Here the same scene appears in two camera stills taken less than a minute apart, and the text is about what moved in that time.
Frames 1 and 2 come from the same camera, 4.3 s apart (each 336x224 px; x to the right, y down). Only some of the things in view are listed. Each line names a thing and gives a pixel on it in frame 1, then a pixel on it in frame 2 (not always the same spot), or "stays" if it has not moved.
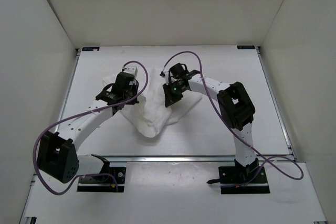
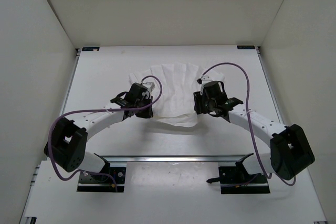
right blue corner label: [246, 47] stays
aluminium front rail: [171, 159] stays
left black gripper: [136, 86] -> [148, 113]
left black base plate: [113, 181] stays
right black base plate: [233, 181] stays
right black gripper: [170, 98] -> [198, 107]
